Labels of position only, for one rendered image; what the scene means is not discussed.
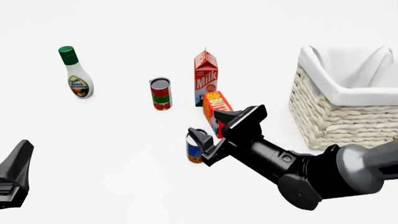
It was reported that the tomato sauce tin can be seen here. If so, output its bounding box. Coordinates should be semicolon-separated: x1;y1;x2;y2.
149;77;172;111

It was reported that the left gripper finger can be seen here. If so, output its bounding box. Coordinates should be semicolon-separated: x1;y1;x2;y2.
0;139;34;210

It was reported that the alphabet soup tin blue label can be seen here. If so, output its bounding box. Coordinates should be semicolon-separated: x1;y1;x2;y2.
185;128;215;164

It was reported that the orange butter box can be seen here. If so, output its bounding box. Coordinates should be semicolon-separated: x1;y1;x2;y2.
202;90;234;140

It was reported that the white cloth basket liner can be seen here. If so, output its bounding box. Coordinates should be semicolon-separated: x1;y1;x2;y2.
297;44;398;107

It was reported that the ranch dressing bottle green cap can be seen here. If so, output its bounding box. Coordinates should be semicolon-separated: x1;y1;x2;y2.
58;45;95;99

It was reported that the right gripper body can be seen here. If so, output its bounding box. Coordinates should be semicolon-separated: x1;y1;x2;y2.
201;105;267;167

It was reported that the red milk carton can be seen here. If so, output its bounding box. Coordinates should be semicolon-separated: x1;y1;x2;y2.
193;47;219;108

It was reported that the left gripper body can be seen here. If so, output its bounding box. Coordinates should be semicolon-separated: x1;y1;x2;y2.
0;177;15;197

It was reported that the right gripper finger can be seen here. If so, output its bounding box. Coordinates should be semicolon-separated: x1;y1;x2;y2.
187;127;215;154
213;109;243;124

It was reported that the woven wicker basket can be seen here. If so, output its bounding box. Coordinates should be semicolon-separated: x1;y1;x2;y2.
288;63;398;151

